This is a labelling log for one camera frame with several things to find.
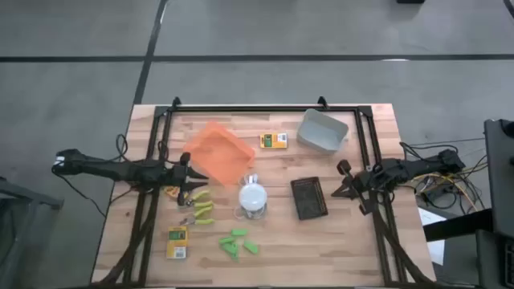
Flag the green handled pliers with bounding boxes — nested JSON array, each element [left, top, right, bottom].
[[179, 208, 216, 226], [176, 189, 214, 210]]

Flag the white paper sheet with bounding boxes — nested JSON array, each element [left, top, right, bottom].
[[417, 207, 447, 267]]

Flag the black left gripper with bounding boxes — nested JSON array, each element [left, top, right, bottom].
[[167, 151, 210, 206]]

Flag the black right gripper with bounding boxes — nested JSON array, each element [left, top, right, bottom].
[[330, 159, 382, 217]]

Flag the orange plastic bin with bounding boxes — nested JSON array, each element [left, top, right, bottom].
[[182, 121, 257, 186]]

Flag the yellow floor cable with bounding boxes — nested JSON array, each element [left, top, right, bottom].
[[413, 172, 479, 212]]

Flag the black metal rig frame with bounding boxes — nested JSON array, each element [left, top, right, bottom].
[[90, 96, 439, 289]]

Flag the black floor cable tangle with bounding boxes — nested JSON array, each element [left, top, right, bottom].
[[399, 138, 489, 212]]

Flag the grey metal cart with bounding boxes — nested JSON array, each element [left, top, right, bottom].
[[0, 176, 65, 289]]

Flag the grey plastic bin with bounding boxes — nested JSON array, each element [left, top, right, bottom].
[[296, 108, 349, 155]]

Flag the black power strip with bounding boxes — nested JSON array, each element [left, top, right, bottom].
[[425, 186, 455, 201]]

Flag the black workstation desk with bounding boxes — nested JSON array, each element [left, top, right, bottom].
[[422, 118, 514, 289]]

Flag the black mesh basket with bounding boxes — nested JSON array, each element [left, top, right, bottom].
[[289, 176, 329, 222]]

